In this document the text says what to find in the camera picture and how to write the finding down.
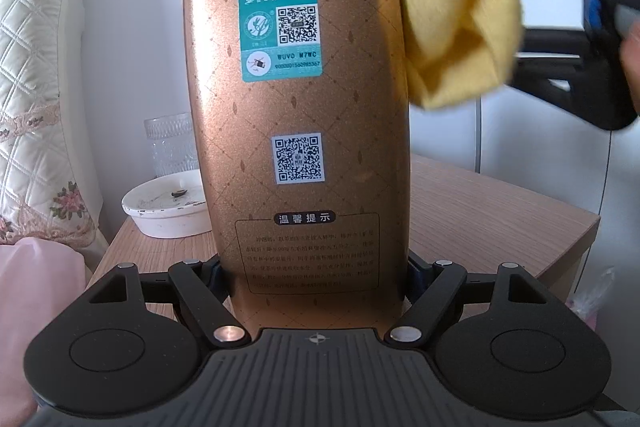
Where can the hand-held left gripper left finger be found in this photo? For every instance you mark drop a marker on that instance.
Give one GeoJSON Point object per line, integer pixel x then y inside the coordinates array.
{"type": "Point", "coordinates": [215, 279]}

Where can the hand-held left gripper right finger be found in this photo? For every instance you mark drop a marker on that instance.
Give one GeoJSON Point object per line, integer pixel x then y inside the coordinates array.
{"type": "Point", "coordinates": [417, 279]}

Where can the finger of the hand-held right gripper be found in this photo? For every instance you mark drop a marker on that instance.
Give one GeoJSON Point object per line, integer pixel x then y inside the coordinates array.
{"type": "Point", "coordinates": [535, 79]}

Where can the yellow cleaning cloth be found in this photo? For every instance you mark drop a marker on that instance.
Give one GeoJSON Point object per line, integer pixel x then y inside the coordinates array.
{"type": "Point", "coordinates": [450, 17]}

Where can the gold tea tin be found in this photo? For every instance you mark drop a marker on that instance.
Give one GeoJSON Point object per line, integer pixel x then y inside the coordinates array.
{"type": "Point", "coordinates": [300, 107]}

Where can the person's right hand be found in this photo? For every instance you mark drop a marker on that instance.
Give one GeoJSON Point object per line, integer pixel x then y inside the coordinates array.
{"type": "Point", "coordinates": [632, 67]}

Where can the white wardrobe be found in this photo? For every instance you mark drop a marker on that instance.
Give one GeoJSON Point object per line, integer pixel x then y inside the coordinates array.
{"type": "Point", "coordinates": [540, 147]}

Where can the wooden nightstand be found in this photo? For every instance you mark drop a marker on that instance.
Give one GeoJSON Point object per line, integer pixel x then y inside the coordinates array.
{"type": "Point", "coordinates": [475, 217]}

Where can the white ceramic dish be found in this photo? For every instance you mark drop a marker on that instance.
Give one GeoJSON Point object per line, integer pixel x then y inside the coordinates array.
{"type": "Point", "coordinates": [165, 207]}

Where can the clear ribbed glass cup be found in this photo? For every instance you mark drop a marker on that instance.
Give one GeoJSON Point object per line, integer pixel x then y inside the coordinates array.
{"type": "Point", "coordinates": [172, 147]}

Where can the clear plastic bag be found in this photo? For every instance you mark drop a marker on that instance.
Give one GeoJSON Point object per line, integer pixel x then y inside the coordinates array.
{"type": "Point", "coordinates": [595, 302]}

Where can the pink blanket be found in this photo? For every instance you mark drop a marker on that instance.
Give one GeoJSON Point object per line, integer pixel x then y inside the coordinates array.
{"type": "Point", "coordinates": [35, 332]}

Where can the cream quilted headboard cushion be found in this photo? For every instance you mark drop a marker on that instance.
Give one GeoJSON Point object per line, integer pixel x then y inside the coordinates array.
{"type": "Point", "coordinates": [40, 82]}

